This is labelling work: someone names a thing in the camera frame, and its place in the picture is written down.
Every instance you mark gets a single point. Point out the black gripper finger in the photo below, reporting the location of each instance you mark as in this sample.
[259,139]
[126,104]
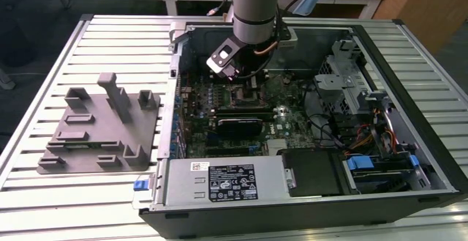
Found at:
[257,86]

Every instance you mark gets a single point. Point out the thin metal locking lever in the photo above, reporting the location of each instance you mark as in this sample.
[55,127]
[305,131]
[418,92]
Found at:
[281,92]

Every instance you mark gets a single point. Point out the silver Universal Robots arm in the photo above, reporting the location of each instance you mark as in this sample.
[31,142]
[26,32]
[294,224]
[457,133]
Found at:
[253,11]

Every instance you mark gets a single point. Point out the CPU socket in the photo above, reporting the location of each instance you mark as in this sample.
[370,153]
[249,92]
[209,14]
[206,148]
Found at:
[231,96]

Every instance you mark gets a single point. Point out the RAM slot black latches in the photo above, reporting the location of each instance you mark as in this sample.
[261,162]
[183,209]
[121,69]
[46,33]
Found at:
[266,80]

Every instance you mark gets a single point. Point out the green motherboard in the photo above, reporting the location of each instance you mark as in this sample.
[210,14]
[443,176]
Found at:
[293,120]

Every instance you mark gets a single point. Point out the black graphics card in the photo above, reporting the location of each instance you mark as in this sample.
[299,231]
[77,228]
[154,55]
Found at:
[239,128]

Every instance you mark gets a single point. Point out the perforated metal drive cage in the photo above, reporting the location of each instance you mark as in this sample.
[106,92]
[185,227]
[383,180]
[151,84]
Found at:
[335,83]

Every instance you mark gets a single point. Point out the silver chipset heatsink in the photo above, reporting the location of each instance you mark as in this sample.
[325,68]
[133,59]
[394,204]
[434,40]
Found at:
[278,146]

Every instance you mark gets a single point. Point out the blue expansion slot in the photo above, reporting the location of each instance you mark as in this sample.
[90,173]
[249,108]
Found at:
[253,150]

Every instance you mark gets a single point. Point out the black expansion slot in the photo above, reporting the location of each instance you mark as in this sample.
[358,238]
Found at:
[227,151]

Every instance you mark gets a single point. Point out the white barcode sticker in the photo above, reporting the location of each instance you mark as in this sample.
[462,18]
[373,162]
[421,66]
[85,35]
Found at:
[199,166]

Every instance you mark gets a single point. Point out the black plastic shroud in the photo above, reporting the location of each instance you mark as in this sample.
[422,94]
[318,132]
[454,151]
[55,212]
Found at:
[311,172]

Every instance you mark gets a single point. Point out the black rating label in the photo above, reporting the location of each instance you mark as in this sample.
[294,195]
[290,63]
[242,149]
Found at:
[230,182]

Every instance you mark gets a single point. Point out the hard disk in blue carrier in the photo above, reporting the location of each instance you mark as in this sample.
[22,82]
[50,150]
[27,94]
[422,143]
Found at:
[361,164]

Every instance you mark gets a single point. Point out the silver power supply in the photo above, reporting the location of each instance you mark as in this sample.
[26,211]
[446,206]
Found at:
[179,186]

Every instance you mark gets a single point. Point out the grey parts rack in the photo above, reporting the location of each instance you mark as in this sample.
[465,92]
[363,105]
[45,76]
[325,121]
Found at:
[110,131]

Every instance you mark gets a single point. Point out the blue case latch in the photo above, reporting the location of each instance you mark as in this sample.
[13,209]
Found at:
[142,185]

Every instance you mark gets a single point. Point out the green RAM stick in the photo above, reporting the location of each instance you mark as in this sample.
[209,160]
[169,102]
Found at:
[94,144]

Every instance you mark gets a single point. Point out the black PC case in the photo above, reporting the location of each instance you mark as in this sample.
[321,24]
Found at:
[257,221]

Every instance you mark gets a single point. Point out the wooden cabinet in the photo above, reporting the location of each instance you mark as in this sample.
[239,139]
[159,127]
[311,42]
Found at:
[431,5]

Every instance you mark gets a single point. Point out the pale chair base leg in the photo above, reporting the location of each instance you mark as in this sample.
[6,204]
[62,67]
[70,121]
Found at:
[7,83]

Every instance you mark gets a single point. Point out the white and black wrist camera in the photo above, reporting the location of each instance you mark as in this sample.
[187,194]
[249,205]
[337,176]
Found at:
[223,57]

